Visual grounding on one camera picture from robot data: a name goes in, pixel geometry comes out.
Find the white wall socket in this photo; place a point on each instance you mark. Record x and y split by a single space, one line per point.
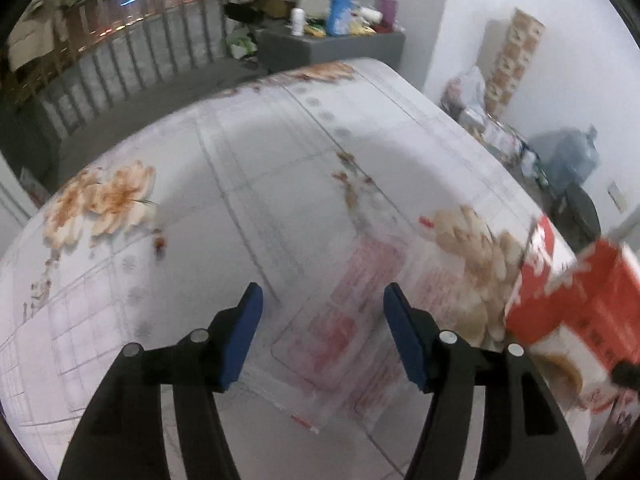
617 197

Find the patterned cardboard box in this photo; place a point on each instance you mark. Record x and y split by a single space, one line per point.
522 41

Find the white small bottle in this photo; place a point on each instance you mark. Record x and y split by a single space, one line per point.
298 22

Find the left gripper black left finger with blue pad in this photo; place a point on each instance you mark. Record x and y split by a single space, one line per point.
120 435

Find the clear red printed plastic bag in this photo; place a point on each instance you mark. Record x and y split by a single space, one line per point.
328 350

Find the black round bag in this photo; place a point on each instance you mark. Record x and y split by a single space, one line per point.
576 218

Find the pile of paper trash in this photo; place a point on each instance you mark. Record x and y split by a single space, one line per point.
502 141

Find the empty water jug on floor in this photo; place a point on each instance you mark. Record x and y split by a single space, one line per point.
574 158

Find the red white snack bag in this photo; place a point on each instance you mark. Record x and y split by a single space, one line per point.
578 317

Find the metal railing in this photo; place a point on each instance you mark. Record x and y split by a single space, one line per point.
69 61

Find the white plastic bag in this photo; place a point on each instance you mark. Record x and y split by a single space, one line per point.
467 90

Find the purple cup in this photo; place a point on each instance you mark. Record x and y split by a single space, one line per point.
388 8

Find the grey side table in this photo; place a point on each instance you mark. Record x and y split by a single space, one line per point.
279 51

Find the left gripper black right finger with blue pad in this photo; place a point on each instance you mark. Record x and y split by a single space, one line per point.
524 434

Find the blue detergent bottle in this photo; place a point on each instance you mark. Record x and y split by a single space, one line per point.
340 15

